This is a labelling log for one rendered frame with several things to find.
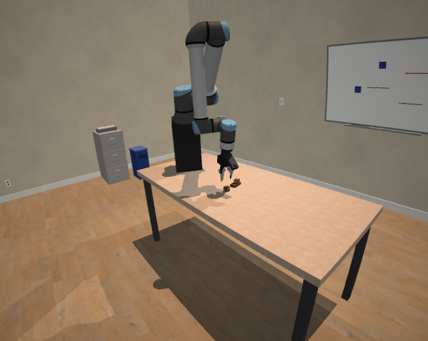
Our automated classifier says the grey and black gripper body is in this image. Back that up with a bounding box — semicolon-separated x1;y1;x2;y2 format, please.
217;149;233;167

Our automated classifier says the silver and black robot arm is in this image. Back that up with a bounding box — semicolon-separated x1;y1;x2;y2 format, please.
173;21;236;150

